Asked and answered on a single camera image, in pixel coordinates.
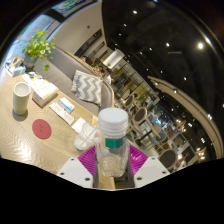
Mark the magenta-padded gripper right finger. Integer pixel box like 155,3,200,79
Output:
127,144,171,189

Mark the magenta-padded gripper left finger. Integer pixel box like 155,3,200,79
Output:
56,145,100,189

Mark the clear white-capped water bottle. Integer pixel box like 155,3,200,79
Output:
95,107,131,178

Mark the white paper napkin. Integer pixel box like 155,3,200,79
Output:
71,117,88,135

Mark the flat round red coaster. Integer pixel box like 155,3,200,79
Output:
31,118,53,141

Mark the group of wooden dining chairs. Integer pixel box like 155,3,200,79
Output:
120,92,208,172

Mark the blue white small card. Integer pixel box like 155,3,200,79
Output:
57,96,76,115

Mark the grey white chevron cushion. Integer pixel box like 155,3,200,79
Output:
70,69,105,107

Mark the white printed tissue box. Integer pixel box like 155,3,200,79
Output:
29,78,60,108

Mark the pale green ceramic mug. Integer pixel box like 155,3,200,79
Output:
12,81,32,117

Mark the grey curved sofa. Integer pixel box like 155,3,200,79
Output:
33,44,116,118

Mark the green potted plant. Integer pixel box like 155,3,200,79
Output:
21,30,57,72

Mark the group of ceiling lights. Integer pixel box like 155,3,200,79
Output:
121,9,214,121

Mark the colourful window poster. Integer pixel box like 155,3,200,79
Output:
49,0,99,18

